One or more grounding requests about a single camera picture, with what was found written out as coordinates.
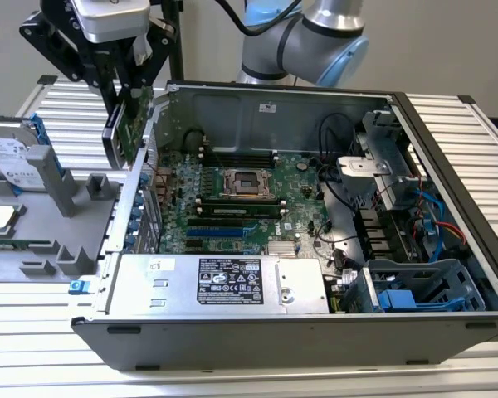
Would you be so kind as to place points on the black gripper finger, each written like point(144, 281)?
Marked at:
point(66, 58)
point(162, 41)

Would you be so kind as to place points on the green graphics card black fan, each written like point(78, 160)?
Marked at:
point(135, 124)

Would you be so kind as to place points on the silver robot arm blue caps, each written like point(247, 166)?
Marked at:
point(328, 25)

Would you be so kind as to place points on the black vertical stand pole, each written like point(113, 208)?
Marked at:
point(177, 62)

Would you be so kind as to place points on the hard disk in blue carrier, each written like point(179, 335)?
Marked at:
point(8, 157)

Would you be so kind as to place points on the metal CPU socket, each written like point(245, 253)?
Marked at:
point(245, 181)

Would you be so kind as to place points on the grey plastic parts rack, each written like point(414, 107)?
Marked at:
point(33, 226)

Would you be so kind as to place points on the green RAM stick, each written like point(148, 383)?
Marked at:
point(16, 241)
point(232, 212)

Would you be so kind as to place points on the round silver coin battery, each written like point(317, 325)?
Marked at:
point(302, 165)

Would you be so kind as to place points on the black long expansion slot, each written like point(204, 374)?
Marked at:
point(216, 222)

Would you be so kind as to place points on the blue expansion slot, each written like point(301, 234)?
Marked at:
point(216, 233)

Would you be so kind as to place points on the green motherboard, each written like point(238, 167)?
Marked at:
point(299, 195)

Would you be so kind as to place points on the black short expansion slot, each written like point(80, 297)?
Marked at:
point(199, 245)

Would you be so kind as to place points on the small blue plastic clip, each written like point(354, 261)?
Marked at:
point(78, 287)

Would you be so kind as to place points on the silver metal drive cage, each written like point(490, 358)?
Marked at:
point(359, 174)

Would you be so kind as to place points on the silver chipset heatsink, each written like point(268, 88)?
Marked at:
point(282, 248)

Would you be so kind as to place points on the silver power supply unit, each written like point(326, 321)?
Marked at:
point(170, 286)

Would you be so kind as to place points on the open black PC case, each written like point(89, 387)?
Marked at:
point(232, 344)

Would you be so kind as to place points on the grey disk bay cage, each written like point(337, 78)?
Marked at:
point(419, 273)

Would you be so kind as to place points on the blue plastic drive latch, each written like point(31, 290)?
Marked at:
point(396, 299)

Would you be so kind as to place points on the silver wrist camera black mount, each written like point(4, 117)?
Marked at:
point(112, 20)

